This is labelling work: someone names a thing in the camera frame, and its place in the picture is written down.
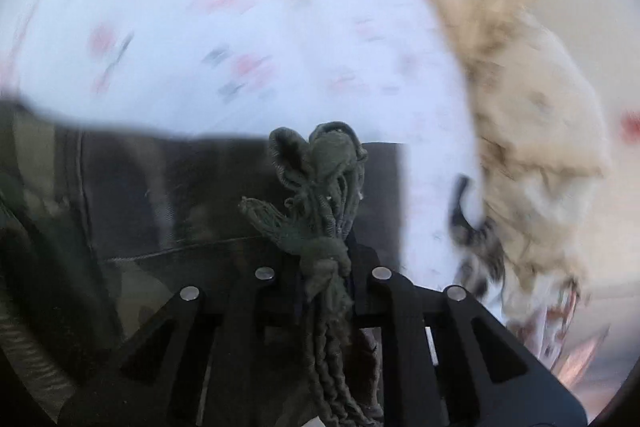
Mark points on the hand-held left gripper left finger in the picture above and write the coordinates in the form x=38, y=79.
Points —
x=250, y=302

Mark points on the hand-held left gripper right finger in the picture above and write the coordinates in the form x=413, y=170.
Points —
x=400, y=307

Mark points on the camouflage pants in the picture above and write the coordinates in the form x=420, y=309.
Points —
x=150, y=197

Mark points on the cream duvet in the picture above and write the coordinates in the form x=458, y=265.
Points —
x=540, y=107

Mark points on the white floral bed sheet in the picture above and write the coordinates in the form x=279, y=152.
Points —
x=250, y=32

